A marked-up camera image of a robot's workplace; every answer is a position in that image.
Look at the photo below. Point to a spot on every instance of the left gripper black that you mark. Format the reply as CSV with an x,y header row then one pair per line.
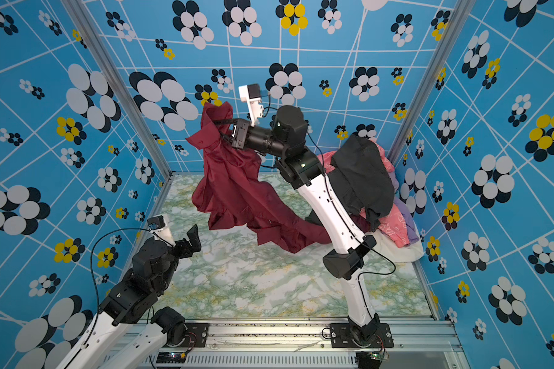
x,y
194,238

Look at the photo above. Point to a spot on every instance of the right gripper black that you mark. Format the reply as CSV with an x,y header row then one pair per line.
x,y
248,134

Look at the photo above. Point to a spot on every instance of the maroon shirt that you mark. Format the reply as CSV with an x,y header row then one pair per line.
x,y
231,193

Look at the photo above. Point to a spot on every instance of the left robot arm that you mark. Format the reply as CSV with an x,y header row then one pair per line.
x,y
120,311

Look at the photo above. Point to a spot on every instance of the dark grey cloth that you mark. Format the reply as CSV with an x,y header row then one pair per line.
x,y
361,182

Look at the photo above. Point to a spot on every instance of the pink cloth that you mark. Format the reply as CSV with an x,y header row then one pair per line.
x,y
393,226

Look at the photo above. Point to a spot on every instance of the lavender cloth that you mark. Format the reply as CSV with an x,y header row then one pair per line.
x,y
410,224

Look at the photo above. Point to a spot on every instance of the left circuit board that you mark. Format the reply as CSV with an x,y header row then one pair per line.
x,y
171,358

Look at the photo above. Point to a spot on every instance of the circuit board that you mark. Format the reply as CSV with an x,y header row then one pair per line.
x,y
171,358
370,360

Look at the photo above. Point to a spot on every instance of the right circuit board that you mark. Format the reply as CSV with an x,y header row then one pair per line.
x,y
370,360

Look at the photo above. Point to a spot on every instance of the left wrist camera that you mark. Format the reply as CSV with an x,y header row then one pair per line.
x,y
159,226

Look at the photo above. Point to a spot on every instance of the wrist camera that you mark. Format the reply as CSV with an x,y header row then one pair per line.
x,y
159,226
252,96

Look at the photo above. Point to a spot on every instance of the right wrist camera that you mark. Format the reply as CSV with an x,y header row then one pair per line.
x,y
252,96

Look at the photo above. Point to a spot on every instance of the left aluminium corner post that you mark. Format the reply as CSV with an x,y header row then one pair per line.
x,y
103,57

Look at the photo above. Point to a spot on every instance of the aluminium corner post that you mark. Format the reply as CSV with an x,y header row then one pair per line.
x,y
445,46
103,57

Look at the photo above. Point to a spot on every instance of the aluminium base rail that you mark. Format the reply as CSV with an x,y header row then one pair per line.
x,y
316,343

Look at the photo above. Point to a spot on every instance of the right aluminium corner post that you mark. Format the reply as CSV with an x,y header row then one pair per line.
x,y
445,46

